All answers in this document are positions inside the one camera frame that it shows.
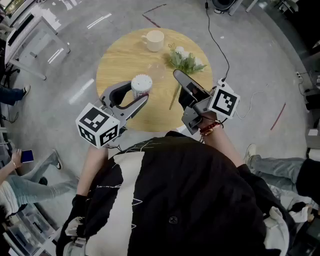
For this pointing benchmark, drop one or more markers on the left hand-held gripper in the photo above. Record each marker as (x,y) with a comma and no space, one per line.
(96,120)

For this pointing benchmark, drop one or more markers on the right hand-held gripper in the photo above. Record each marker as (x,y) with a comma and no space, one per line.
(223,102)

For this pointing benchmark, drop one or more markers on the small white jar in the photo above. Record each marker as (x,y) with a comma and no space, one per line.
(141,83)

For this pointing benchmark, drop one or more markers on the person's left forearm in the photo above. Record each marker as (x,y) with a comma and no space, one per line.
(91,170)

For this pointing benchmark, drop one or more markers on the person's right forearm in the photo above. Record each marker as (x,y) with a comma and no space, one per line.
(225,150)

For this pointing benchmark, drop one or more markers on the artificial white flower bouquet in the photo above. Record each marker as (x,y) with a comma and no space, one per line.
(186,62)

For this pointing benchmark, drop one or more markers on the round wooden table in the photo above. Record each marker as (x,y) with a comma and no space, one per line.
(125,62)

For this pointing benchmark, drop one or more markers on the cream mug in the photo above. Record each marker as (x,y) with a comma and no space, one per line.
(155,41)

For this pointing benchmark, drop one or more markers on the red floor tape strip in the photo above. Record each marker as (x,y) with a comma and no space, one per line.
(278,116)

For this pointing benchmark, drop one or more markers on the white table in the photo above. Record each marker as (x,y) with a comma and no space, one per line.
(37,37)

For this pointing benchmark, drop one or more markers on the blue phone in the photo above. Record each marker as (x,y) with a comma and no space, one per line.
(27,156)

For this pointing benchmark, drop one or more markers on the small white power strip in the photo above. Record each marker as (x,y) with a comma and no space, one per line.
(299,75)

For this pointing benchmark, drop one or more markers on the person's black and white shirt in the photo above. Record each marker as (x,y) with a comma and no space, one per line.
(187,200)

